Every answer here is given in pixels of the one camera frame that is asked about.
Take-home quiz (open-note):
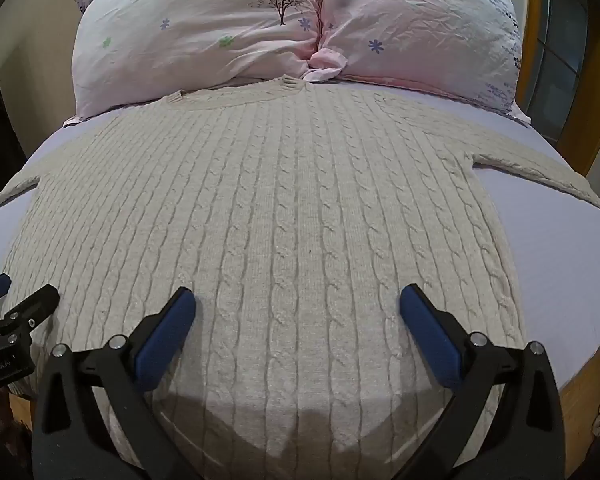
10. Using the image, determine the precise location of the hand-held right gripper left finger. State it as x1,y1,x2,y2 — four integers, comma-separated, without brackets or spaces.
31,286,201,480

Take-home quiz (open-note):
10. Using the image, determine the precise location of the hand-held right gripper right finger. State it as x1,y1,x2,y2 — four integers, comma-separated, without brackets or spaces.
397,283,567,480

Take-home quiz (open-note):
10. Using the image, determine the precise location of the pink pillow with tree print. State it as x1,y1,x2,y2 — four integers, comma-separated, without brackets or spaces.
72,0,326,118

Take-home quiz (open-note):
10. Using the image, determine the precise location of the wooden bed frame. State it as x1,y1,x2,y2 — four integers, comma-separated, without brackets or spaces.
525,0,600,178

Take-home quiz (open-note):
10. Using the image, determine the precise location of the pink pillow with blue flowers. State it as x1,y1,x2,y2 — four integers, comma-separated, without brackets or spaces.
302,0,528,121

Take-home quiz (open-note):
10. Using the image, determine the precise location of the cream cable-knit sweater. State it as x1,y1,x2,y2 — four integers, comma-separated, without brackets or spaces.
0,75,600,480

